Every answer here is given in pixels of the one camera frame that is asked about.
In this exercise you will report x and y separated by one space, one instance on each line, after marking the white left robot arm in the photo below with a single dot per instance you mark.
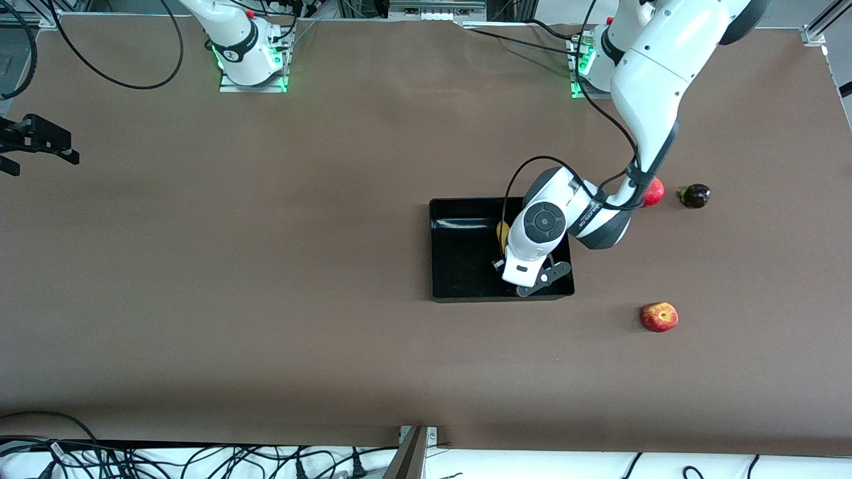
659 73

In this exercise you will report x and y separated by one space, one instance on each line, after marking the brown table cover sheet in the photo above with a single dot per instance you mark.
200 266

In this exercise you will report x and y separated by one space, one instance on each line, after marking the aluminium frame profile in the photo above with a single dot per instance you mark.
26 18
815 33

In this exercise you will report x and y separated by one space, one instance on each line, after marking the silver equipment box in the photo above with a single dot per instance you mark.
436 12

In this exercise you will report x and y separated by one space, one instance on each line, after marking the dark purple mangosteen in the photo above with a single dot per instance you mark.
697 196

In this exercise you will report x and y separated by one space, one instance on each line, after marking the grey metal bracket post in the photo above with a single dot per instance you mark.
413 459

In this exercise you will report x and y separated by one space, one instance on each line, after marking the black plastic tray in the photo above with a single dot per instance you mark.
466 266

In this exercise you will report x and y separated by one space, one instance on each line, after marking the yellow banana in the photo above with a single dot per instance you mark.
502 233

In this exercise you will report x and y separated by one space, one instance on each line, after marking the red yellow apple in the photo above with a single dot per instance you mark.
659 317

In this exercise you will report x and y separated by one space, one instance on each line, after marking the red pomegranate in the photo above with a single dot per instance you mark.
655 193

